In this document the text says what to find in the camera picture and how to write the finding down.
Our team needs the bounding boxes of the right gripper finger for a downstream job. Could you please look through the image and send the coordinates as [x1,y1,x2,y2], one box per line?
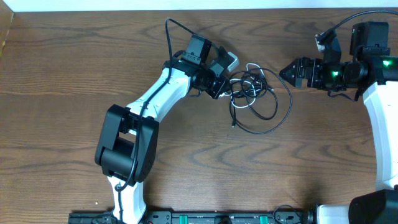
[280,73,302,88]
[279,58,301,75]

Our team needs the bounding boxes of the white cable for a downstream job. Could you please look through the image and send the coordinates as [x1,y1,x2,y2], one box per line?
[217,62,266,109]

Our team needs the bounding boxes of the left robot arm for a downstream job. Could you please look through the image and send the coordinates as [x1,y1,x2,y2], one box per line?
[95,34,239,223]

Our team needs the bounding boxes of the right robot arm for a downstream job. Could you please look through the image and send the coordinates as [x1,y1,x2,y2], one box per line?
[279,22,397,223]

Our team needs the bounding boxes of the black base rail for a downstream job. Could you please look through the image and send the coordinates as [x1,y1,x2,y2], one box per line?
[67,211,302,224]

